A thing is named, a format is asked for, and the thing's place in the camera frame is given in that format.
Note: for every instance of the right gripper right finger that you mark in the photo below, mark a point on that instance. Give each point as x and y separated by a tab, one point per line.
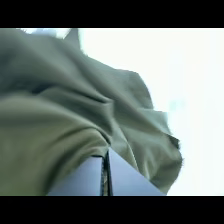
130	180

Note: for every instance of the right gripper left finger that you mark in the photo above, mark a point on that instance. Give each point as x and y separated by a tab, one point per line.
83	180

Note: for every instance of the olive green garment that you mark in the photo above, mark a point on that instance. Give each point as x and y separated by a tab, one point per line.
60	110

